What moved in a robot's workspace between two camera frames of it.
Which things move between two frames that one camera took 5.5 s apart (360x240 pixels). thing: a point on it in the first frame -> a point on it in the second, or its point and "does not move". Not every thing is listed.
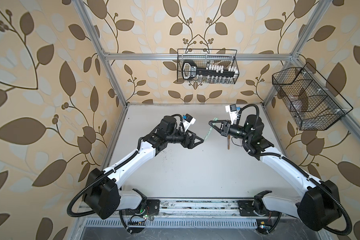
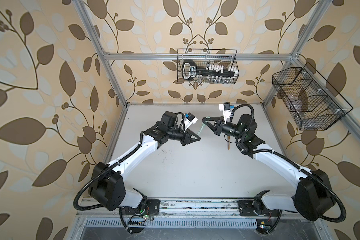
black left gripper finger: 193,134 does not move
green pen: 208,132 -> 202,125
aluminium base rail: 198,208 does not move
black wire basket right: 315,104 does not move
